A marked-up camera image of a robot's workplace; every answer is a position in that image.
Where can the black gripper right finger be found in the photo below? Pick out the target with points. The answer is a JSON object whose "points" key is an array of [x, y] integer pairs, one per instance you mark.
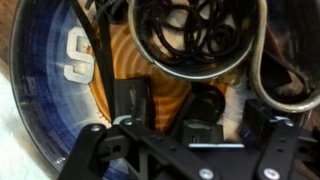
{"points": [[280, 143]]}

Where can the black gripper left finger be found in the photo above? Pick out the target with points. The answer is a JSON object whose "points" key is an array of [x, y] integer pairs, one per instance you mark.
{"points": [[88, 150]]}

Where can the black cylindrical flashlight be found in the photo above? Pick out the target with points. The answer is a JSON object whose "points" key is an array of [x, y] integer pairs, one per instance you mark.
{"points": [[206, 103]]}

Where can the blue bowl orange centre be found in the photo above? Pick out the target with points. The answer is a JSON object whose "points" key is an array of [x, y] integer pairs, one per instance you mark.
{"points": [[40, 100]]}

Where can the white letter S piece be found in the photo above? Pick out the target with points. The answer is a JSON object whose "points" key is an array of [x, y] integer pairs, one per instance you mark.
{"points": [[78, 71]]}

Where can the figure-eight metal dish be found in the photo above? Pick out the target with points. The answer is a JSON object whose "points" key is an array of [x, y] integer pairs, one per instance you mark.
{"points": [[200, 76]]}

